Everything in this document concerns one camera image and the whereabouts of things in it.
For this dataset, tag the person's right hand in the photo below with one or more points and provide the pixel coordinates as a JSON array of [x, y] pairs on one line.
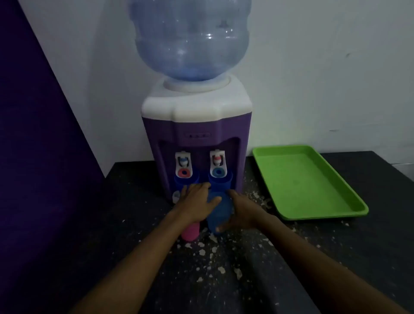
[[245, 216]]

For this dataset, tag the person's left hand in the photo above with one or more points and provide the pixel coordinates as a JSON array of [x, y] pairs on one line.
[[195, 203]]

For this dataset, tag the dark blue plastic cup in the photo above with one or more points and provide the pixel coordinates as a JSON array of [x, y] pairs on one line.
[[227, 182], [178, 186]]

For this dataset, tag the light blue plastic cup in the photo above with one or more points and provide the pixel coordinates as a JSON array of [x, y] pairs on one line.
[[220, 216]]

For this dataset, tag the pink plastic cup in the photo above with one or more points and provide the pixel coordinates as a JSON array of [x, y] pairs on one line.
[[190, 233]]

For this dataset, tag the green plastic tray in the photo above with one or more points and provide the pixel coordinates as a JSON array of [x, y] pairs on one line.
[[300, 184]]

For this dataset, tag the purple white water dispenser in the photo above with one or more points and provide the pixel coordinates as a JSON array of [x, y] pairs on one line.
[[197, 129]]

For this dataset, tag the person's right forearm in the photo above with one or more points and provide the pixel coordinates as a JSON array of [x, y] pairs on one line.
[[317, 268]]

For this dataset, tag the person's left forearm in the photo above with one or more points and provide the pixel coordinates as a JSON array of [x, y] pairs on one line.
[[142, 265]]

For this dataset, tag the clear blue water bottle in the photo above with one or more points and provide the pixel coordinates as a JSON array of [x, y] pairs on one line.
[[191, 38]]

